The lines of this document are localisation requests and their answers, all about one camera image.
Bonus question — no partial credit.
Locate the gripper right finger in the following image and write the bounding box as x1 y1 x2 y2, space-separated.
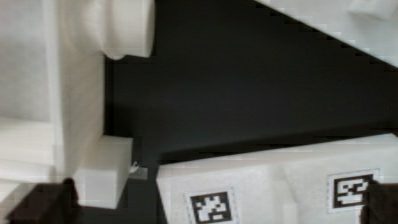
360 181 398 224

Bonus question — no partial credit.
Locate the white cabinet body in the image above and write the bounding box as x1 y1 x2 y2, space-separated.
0 0 154 224

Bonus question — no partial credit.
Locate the white closed box with tags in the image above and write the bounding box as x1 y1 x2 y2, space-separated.
156 134 398 224

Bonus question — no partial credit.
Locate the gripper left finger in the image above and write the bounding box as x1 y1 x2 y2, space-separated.
4 178 81 224

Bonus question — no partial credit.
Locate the white U-shaped frame fence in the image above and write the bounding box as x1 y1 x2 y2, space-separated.
253 0 398 68

